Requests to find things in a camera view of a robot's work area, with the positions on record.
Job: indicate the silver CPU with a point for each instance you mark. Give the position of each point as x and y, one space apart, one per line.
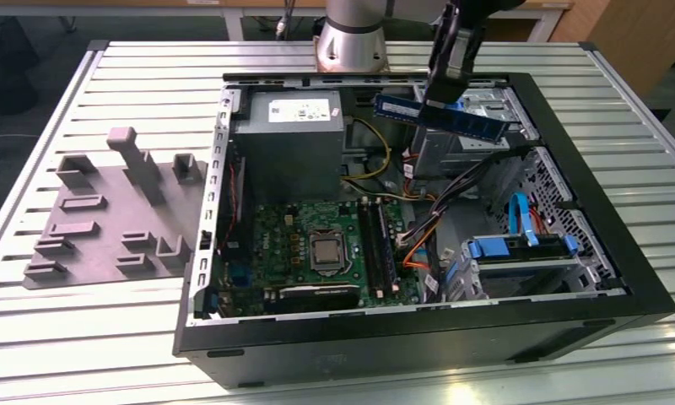
328 252

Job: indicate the grey power supply unit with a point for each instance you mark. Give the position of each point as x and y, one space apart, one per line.
285 160

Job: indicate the green RAM stick white label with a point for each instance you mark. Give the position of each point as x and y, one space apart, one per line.
484 128

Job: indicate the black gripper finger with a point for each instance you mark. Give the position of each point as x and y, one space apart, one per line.
445 93

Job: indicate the black graphics card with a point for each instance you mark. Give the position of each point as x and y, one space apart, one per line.
316 300

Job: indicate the white frame desk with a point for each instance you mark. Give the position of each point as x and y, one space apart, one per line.
544 19

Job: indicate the black bin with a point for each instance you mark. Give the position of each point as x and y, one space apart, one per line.
6 63

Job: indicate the green motherboard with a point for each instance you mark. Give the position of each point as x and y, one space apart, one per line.
275 253

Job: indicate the black PC case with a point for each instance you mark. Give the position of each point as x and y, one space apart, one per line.
372 350

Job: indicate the wooden cabinet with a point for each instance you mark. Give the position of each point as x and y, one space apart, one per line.
641 42

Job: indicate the hard disk in blue carrier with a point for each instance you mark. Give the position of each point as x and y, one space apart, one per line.
493 249

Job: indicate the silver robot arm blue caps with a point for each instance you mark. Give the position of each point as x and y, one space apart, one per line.
349 42

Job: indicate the grey parts rack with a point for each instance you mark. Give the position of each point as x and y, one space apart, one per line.
107 223

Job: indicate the RAM stick in slot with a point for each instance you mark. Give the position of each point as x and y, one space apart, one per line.
390 266

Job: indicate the silver drive cage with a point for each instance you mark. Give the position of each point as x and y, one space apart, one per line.
456 160

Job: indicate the black RAM slot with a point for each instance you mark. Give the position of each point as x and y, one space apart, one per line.
372 249

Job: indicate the silver disk bay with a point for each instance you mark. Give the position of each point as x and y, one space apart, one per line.
529 263

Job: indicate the blue drive carrier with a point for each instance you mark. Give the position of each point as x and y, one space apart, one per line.
432 95

